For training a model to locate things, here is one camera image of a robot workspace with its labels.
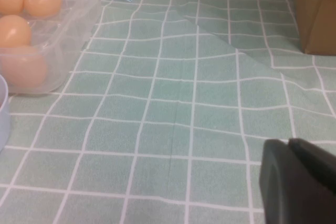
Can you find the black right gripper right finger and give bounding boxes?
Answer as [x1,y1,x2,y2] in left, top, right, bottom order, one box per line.
[288,137,336,195]

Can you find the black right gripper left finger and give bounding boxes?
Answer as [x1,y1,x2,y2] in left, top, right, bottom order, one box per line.
[259,138,336,224]

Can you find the brown cardboard box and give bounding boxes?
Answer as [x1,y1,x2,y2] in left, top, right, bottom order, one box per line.
[290,0,336,56]

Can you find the clear plastic egg box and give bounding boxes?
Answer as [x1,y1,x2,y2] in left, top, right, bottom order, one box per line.
[0,0,102,95]

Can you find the green checked tablecloth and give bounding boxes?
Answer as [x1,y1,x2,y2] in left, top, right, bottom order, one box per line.
[0,0,336,224]

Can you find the light blue bowl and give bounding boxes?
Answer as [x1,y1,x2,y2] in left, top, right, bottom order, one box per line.
[0,74,11,154]

